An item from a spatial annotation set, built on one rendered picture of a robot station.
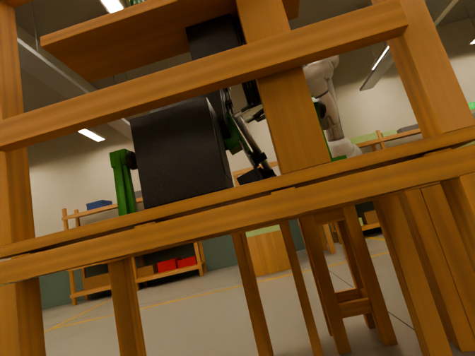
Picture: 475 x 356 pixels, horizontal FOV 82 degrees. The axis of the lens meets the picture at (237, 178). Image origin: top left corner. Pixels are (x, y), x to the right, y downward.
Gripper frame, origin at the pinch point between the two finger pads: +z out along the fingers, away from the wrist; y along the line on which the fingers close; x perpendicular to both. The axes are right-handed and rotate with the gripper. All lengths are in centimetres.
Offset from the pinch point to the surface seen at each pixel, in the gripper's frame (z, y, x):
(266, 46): -13.0, 26.2, 28.0
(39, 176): 504, -106, -628
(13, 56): 67, 61, -20
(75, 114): 47, 36, 19
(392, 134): -305, -360, -374
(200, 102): 12.4, 18.1, 13.2
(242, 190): 13.6, -0.3, 47.3
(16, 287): 90, 5, 41
